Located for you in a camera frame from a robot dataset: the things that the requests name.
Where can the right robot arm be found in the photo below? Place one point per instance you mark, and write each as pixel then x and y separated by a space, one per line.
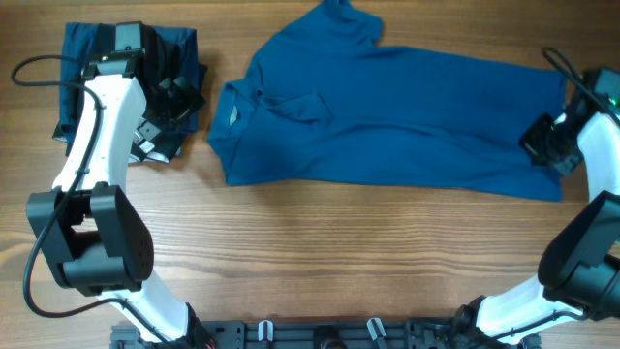
pixel 577 279

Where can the blue polo shirt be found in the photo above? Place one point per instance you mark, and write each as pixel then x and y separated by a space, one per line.
pixel 322 100

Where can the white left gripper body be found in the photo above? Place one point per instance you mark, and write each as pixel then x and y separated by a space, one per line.
pixel 171 108

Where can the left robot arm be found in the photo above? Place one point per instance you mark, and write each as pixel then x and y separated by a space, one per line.
pixel 129 92

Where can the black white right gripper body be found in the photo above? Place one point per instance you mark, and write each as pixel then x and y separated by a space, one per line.
pixel 549 144

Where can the folded dark blue garment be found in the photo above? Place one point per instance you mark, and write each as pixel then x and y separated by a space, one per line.
pixel 83 39

